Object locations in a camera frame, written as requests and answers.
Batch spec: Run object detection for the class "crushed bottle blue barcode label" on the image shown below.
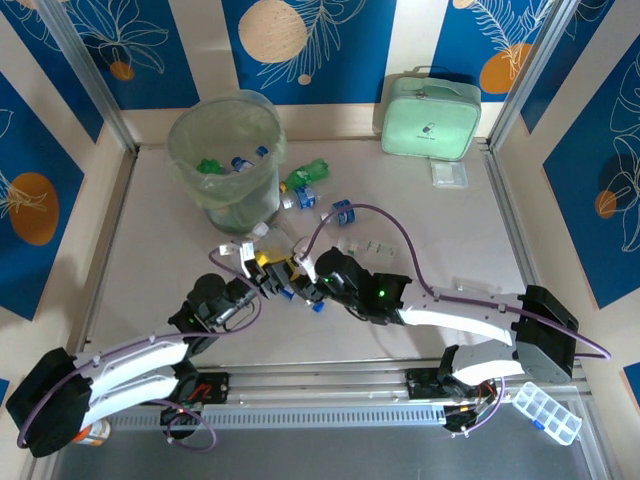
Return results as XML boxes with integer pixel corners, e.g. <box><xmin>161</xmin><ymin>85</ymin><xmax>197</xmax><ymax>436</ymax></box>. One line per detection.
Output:
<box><xmin>277</xmin><ymin>287</ymin><xmax>329</xmax><ymax>314</ymax></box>

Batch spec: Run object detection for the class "long clear square bottle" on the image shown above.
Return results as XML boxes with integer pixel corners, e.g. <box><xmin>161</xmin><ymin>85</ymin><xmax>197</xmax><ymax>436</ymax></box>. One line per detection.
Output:
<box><xmin>251</xmin><ymin>223</ymin><xmax>301</xmax><ymax>256</ymax></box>

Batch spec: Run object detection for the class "clear bottle green print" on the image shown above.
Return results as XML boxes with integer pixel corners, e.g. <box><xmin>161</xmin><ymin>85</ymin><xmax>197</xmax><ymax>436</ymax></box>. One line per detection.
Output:
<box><xmin>337</xmin><ymin>236</ymin><xmax>401</xmax><ymax>266</ymax></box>

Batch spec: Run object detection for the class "small crushed blue-label bottle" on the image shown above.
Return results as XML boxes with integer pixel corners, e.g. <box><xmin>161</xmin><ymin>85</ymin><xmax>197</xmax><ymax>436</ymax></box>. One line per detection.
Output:
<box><xmin>280</xmin><ymin>185</ymin><xmax>321</xmax><ymax>211</ymax></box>
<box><xmin>319</xmin><ymin>199</ymin><xmax>359</xmax><ymax>227</ymax></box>

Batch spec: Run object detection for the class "crushed green soda bottle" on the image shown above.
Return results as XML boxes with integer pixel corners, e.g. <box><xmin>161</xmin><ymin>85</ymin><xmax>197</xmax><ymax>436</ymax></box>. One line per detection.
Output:
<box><xmin>278</xmin><ymin>158</ymin><xmax>332</xmax><ymax>194</ymax></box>

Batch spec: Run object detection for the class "clear bottle dark blue label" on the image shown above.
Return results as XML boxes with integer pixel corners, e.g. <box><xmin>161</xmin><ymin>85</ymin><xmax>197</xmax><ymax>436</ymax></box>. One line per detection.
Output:
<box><xmin>228</xmin><ymin>144</ymin><xmax>270</xmax><ymax>174</ymax></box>

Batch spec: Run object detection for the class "round mesh waste bin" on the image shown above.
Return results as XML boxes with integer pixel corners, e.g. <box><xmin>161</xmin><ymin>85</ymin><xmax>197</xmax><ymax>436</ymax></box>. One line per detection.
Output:
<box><xmin>167</xmin><ymin>94</ymin><xmax>284</xmax><ymax>234</ymax></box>

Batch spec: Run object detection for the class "translucent green-lined trash bin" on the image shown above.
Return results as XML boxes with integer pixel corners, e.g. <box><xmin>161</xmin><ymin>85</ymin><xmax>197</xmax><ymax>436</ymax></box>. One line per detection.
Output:
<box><xmin>164</xmin><ymin>89</ymin><xmax>289</xmax><ymax>211</ymax></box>

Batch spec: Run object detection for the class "black connector block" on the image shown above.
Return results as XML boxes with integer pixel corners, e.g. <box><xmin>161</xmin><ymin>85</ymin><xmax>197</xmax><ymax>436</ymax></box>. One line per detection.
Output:
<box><xmin>159</xmin><ymin>405</ymin><xmax>202</xmax><ymax>427</ymax></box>
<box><xmin>443</xmin><ymin>403</ymin><xmax>494</xmax><ymax>434</ymax></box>

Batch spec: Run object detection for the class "small clear plastic sachet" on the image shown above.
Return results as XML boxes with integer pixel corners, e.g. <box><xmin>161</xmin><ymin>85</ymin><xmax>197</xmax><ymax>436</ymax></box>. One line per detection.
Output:
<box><xmin>430</xmin><ymin>159</ymin><xmax>470</xmax><ymax>189</ymax></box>

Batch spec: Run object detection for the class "orange lid jar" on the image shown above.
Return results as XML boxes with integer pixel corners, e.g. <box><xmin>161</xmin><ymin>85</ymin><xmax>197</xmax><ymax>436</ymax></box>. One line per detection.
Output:
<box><xmin>74</xmin><ymin>419</ymin><xmax>112</xmax><ymax>447</ymax></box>

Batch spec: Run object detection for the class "mint green zip case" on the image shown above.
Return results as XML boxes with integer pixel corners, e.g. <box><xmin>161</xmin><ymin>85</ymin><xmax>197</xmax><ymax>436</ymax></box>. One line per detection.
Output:
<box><xmin>380</xmin><ymin>67</ymin><xmax>483</xmax><ymax>162</ymax></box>

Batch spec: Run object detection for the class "clear compartment organizer box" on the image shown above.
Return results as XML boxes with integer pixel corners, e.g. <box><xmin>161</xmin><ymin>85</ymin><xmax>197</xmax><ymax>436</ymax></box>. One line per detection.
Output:
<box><xmin>509</xmin><ymin>382</ymin><xmax>585</xmax><ymax>446</ymax></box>

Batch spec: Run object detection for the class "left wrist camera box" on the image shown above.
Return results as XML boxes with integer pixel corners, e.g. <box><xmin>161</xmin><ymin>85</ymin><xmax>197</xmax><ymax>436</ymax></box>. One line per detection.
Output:
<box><xmin>217</xmin><ymin>241</ymin><xmax>261</xmax><ymax>281</ymax></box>

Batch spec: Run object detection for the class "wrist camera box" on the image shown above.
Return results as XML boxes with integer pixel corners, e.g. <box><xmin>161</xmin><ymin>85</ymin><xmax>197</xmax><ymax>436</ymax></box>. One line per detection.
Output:
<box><xmin>217</xmin><ymin>241</ymin><xmax>261</xmax><ymax>281</ymax></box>
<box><xmin>292</xmin><ymin>237</ymin><xmax>321</xmax><ymax>289</ymax></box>

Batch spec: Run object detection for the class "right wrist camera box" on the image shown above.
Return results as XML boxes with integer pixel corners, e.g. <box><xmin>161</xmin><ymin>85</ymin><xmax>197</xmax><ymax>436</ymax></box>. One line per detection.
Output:
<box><xmin>292</xmin><ymin>237</ymin><xmax>321</xmax><ymax>289</ymax></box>

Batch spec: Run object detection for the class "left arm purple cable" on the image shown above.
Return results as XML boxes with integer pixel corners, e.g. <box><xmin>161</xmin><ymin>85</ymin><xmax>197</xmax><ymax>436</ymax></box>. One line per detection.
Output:
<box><xmin>17</xmin><ymin>247</ymin><xmax>264</xmax><ymax>451</ymax></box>

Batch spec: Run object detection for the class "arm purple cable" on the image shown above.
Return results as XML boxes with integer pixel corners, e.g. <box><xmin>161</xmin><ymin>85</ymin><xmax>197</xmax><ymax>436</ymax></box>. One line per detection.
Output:
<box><xmin>17</xmin><ymin>247</ymin><xmax>264</xmax><ymax>451</ymax></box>
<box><xmin>302</xmin><ymin>202</ymin><xmax>612</xmax><ymax>439</ymax></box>

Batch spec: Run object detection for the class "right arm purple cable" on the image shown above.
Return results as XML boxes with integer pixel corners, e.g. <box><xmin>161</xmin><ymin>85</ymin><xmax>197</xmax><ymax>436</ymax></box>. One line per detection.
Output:
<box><xmin>302</xmin><ymin>202</ymin><xmax>612</xmax><ymax>439</ymax></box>

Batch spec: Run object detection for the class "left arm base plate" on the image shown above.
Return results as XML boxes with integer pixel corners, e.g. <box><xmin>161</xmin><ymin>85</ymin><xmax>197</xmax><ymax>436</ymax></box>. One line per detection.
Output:
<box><xmin>172</xmin><ymin>372</ymin><xmax>232</xmax><ymax>407</ymax></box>

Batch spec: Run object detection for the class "aluminium mounting rail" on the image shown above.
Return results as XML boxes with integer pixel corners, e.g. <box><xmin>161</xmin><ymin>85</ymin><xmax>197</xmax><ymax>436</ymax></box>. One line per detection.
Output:
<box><xmin>42</xmin><ymin>358</ymin><xmax>587</xmax><ymax>410</ymax></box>

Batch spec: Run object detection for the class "aluminium table side rail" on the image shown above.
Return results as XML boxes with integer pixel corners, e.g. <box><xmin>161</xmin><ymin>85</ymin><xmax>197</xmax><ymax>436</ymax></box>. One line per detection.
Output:
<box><xmin>74</xmin><ymin>149</ymin><xmax>140</xmax><ymax>369</ymax></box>
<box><xmin>482</xmin><ymin>142</ymin><xmax>561</xmax><ymax>360</ymax></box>

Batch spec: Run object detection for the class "grey slotted cable duct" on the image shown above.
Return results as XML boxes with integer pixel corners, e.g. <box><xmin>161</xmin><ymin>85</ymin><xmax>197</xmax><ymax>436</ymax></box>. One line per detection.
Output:
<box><xmin>107</xmin><ymin>403</ymin><xmax>451</xmax><ymax>427</ymax></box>

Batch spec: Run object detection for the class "clear wrapper by right rail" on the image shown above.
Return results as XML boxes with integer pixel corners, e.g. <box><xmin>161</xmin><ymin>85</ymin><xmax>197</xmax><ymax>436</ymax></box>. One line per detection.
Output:
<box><xmin>452</xmin><ymin>277</ymin><xmax>494</xmax><ymax>294</ymax></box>

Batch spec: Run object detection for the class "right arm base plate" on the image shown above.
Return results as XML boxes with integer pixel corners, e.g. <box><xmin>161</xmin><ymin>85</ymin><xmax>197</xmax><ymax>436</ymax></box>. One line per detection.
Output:
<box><xmin>407</xmin><ymin>367</ymin><xmax>501</xmax><ymax>401</ymax></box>

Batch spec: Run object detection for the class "aluminium frame post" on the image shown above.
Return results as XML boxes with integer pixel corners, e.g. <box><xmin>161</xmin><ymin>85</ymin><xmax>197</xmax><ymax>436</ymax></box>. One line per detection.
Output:
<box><xmin>488</xmin><ymin>0</ymin><xmax>584</xmax><ymax>151</ymax></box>
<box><xmin>37</xmin><ymin>0</ymin><xmax>140</xmax><ymax>155</ymax></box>

